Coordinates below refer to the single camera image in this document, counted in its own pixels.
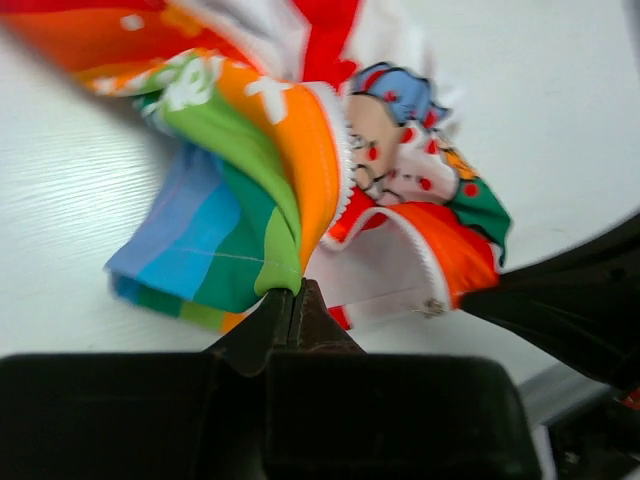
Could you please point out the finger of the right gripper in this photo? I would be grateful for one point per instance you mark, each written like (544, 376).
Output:
(581, 306)

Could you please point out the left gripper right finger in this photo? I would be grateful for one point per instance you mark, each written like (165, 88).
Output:
(313, 329)

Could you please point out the aluminium front rail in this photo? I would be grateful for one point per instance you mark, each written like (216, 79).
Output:
(555, 391)

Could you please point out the colourful children's zip jacket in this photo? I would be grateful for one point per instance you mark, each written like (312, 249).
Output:
(310, 132)

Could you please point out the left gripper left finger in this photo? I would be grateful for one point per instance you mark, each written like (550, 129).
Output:
(246, 347)

